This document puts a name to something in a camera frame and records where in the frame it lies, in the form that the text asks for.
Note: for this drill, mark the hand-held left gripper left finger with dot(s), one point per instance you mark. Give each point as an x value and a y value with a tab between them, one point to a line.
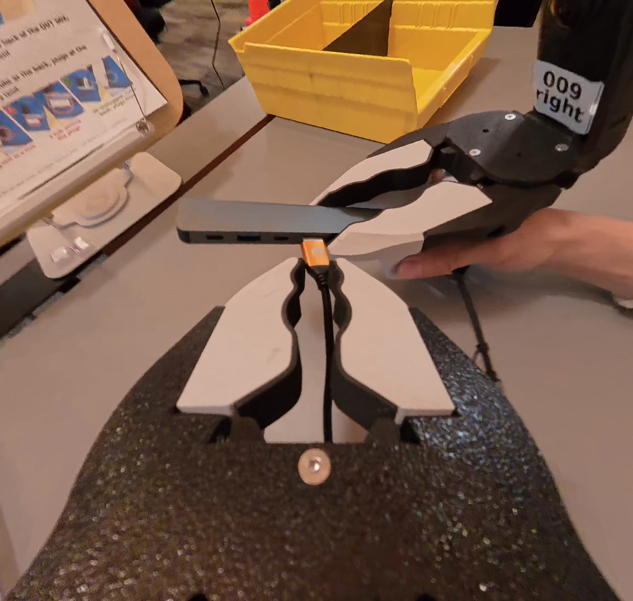
242	349

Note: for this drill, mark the printed instruction sheet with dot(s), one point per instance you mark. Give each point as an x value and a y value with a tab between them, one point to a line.
59	32

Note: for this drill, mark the person's right forearm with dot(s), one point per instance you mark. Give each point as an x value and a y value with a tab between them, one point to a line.
624	260

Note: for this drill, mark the yellow plastic bin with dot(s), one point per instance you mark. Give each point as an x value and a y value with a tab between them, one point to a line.
346	86

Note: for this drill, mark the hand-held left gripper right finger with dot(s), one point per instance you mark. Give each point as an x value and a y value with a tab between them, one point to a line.
390	353

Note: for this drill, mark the instruction sheet on stand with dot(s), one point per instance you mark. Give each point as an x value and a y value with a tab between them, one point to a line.
148	67

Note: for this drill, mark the person's right hand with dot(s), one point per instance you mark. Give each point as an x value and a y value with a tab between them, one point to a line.
544	245

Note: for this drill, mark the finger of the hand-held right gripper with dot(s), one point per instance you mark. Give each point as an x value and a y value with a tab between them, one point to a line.
410	220
385	163

